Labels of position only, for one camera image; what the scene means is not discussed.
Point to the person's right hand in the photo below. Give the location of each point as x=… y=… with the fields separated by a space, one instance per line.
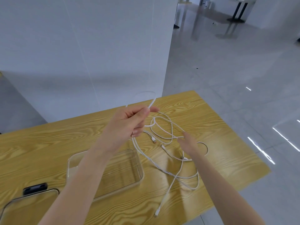
x=190 y=146

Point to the table with black legs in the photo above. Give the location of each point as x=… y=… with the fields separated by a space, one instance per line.
x=239 y=10

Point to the person's right fingers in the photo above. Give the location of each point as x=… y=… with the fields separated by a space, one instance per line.
x=184 y=137

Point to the person's left hand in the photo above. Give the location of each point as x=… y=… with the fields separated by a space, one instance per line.
x=121 y=128

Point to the clear lid with black clip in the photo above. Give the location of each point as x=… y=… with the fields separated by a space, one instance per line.
x=28 y=206

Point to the person's left forearm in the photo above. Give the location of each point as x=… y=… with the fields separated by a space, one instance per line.
x=77 y=185

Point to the person's left thumb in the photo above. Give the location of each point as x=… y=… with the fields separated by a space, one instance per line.
x=137 y=112

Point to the person's right forearm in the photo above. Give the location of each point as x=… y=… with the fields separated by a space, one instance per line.
x=222 y=194

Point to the clear plastic storage box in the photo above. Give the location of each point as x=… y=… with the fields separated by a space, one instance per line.
x=121 y=171

